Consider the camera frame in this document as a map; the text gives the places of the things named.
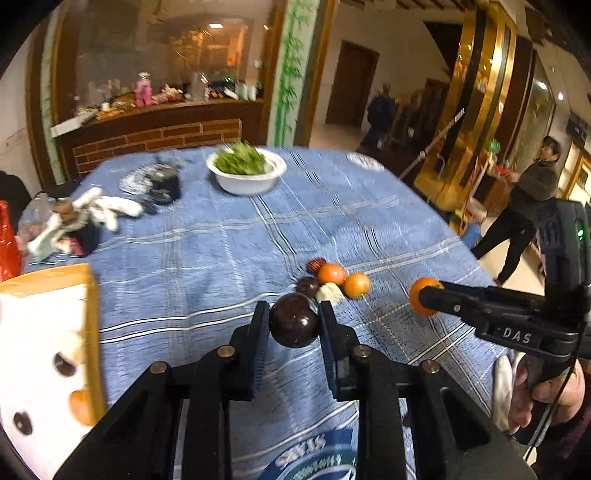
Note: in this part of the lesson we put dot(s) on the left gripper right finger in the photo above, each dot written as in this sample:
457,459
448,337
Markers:
337,342

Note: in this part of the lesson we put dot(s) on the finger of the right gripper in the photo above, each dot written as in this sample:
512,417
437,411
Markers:
470,304
458,294

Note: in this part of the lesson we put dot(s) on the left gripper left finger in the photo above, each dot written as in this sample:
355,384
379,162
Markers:
247,364

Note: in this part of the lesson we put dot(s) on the operator right hand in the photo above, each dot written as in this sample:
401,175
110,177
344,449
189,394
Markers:
523,397

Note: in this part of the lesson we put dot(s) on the small white yam piece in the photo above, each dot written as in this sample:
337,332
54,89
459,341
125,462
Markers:
331,293

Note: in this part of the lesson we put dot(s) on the white glove near edge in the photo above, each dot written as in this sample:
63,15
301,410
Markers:
505,370

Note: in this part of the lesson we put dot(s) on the red jujube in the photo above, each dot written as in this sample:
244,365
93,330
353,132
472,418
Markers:
315,265

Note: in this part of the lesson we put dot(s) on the blue plaid tablecloth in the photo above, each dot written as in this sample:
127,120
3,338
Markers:
176,284

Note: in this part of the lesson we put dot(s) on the person in dark coat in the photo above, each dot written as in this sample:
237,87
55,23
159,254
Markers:
519,220

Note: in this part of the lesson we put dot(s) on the white bowl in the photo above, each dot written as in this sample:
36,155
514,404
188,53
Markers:
250,185

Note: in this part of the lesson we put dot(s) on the black box on table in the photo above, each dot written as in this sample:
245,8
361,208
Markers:
164,184

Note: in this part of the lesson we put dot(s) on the large lower orange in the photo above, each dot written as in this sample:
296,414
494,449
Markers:
80,405

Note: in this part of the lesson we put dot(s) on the green leafy vegetables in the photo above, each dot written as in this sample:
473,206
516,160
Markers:
241,159

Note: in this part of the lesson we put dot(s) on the yellow foam-lined box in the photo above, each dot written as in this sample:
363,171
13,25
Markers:
49,311

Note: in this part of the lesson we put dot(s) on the white gloves pile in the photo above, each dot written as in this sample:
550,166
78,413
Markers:
74,227

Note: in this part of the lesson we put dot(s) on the wooden cabinet counter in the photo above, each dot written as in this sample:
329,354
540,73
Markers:
161,127

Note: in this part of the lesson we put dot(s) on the small dark plum right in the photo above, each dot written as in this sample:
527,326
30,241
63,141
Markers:
23,423

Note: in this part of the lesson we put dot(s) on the red plastic bag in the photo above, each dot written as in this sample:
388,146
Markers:
10,258

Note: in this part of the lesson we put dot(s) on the pink bottle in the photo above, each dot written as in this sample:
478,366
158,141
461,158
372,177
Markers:
143,90

